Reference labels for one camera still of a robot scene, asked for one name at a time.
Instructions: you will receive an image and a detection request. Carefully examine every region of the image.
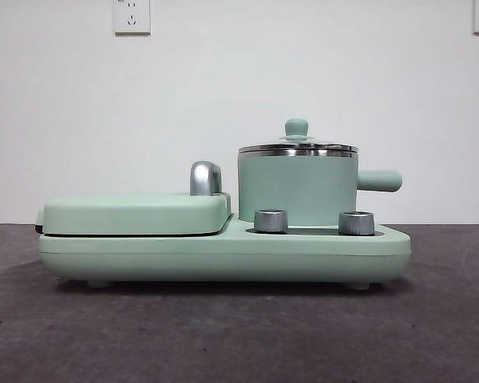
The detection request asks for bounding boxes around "mint green steamer pot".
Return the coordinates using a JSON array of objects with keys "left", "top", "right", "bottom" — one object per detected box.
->
[{"left": 236, "top": 148, "right": 404, "bottom": 225}]

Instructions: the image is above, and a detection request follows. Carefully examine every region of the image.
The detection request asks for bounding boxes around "silver control knob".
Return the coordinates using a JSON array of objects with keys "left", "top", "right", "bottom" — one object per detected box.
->
[
  {"left": 253, "top": 207, "right": 290, "bottom": 234},
  {"left": 338, "top": 210, "right": 375, "bottom": 236}
]

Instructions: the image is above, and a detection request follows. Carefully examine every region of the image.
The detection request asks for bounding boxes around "glass pot lid green knob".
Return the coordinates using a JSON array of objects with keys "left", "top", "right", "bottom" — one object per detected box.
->
[{"left": 238, "top": 117, "right": 359, "bottom": 154}]

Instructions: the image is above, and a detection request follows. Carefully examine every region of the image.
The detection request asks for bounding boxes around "silver press lid handle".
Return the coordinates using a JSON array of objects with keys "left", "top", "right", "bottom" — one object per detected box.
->
[{"left": 188, "top": 160, "right": 225, "bottom": 197}]

